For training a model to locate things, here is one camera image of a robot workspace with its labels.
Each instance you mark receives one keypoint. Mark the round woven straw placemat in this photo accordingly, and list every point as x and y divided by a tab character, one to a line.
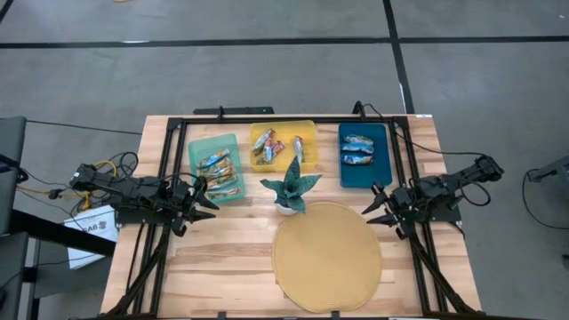
326	262

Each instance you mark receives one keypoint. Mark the black metal beam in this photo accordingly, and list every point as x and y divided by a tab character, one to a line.
62	233

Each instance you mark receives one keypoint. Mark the white printed paper sheet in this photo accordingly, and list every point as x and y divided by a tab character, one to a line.
89	240

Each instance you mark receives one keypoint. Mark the black power strip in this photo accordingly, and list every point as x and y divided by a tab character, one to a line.
240	110

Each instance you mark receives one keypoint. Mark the green translucent plastic bin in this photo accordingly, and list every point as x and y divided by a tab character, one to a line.
209	142

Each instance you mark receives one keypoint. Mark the yellow translucent plastic bin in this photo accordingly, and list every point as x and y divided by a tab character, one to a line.
289	131

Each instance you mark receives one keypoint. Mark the snake plant in white pot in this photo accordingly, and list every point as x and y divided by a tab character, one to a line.
291	189

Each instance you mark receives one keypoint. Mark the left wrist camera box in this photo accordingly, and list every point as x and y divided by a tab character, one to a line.
180	229

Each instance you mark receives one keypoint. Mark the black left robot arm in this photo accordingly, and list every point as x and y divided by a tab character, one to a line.
133	191

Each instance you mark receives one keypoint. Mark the blue plastic bin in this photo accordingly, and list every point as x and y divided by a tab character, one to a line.
364	175

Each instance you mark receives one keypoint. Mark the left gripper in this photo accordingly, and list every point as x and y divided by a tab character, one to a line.
184	202

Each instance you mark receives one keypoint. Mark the dark grey upholstered panel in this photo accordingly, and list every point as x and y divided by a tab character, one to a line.
13	266

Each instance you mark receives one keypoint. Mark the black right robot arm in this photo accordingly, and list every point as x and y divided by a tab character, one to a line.
449	186

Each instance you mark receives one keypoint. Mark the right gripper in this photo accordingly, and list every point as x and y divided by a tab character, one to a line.
403	203

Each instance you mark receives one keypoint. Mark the grey equipment stand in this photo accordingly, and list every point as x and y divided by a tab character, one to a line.
553	171

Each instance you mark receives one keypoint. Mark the black metal table frame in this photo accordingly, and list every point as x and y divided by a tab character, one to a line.
213	120

